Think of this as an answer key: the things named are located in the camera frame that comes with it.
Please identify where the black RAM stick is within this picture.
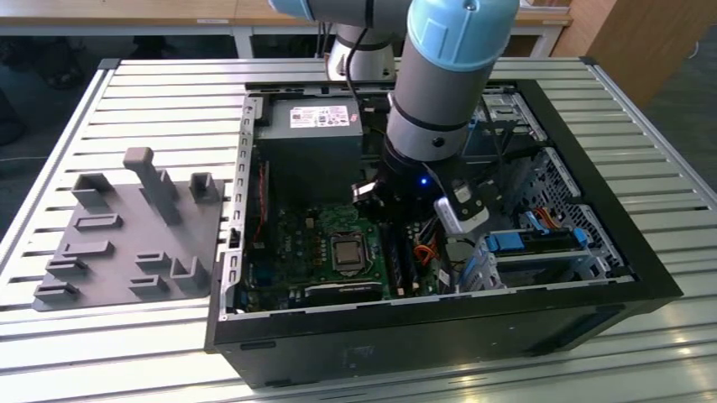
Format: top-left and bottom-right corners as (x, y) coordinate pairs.
(399, 228), (420, 291)

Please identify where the round black speaker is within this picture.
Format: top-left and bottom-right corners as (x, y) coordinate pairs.
(446, 237), (478, 264)

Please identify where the silver CPU in socket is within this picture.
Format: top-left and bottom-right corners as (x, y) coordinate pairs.
(328, 235), (368, 272)

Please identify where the grey power supply unit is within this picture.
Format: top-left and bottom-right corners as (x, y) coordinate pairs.
(253, 99), (368, 202)

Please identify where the green motherboard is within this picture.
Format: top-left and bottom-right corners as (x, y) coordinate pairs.
(240, 203), (448, 311)

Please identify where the blue disk carrier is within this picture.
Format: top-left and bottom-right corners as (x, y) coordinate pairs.
(484, 228), (589, 254)

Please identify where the silver drive cage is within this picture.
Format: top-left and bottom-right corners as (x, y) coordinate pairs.
(463, 91), (549, 165)

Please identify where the black graphics card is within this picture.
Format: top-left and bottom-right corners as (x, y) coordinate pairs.
(303, 280), (383, 306)

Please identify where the silver disk bay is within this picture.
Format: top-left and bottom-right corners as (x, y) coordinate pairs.
(462, 228), (631, 291)

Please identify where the black PC case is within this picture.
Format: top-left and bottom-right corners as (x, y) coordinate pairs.
(204, 78), (685, 390)

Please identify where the grey parts rack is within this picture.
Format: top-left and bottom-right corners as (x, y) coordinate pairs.
(30, 146), (225, 312)

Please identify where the brown wooden cabinet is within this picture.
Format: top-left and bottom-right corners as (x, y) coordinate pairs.
(551, 0), (717, 108)

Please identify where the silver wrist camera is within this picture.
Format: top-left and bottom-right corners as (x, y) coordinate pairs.
(434, 178), (491, 234)

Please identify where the orange wire bundle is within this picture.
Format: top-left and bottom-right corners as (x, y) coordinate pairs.
(412, 244), (444, 266)

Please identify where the thick black cable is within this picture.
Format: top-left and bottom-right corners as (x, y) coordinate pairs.
(463, 147), (542, 202)

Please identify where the orange flat data cable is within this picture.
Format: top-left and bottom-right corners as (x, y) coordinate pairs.
(534, 207), (567, 230)

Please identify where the thin red wire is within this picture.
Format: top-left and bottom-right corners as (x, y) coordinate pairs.
(249, 161), (271, 249)

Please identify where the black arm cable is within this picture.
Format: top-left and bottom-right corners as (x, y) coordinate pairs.
(342, 0), (375, 104)

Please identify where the wooden desk white frame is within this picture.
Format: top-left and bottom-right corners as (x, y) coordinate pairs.
(0, 0), (574, 59)

